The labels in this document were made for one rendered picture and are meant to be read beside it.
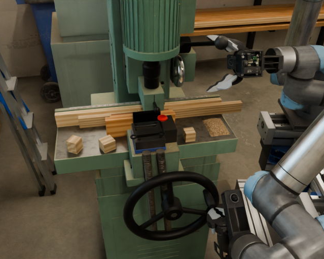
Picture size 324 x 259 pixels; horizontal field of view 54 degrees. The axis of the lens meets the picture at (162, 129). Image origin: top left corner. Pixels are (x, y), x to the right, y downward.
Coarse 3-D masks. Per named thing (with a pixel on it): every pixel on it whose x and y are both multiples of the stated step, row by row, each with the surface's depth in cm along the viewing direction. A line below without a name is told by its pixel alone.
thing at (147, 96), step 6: (138, 78) 112; (138, 84) 113; (138, 90) 115; (144, 90) 105; (150, 90) 105; (156, 90) 105; (162, 90) 105; (144, 96) 103; (150, 96) 103; (156, 96) 104; (162, 96) 104; (144, 102) 104; (150, 102) 105; (156, 102) 105; (162, 102) 106; (144, 108) 106; (150, 108) 106; (162, 108) 107
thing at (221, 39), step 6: (180, 36) 114; (186, 36) 114; (222, 36) 78; (180, 42) 112; (186, 42) 113; (192, 42) 102; (198, 42) 96; (204, 42) 90; (210, 42) 85; (216, 42) 78; (222, 42) 78; (180, 48) 113; (186, 48) 113; (222, 48) 79
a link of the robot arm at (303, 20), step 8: (296, 0) 107; (304, 0) 103; (312, 0) 102; (320, 0) 102; (296, 8) 108; (304, 8) 105; (312, 8) 104; (320, 8) 106; (296, 16) 109; (304, 16) 107; (312, 16) 106; (296, 24) 110; (304, 24) 109; (312, 24) 109; (288, 32) 116; (296, 32) 112; (304, 32) 111; (312, 32) 113; (288, 40) 117; (296, 40) 114; (304, 40) 114; (272, 80) 129; (280, 80) 128
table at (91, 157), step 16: (64, 128) 109; (80, 128) 109; (96, 128) 110; (64, 144) 102; (96, 144) 103; (192, 144) 104; (208, 144) 105; (224, 144) 107; (64, 160) 97; (80, 160) 98; (96, 160) 99; (112, 160) 101; (128, 160) 101; (128, 176) 95
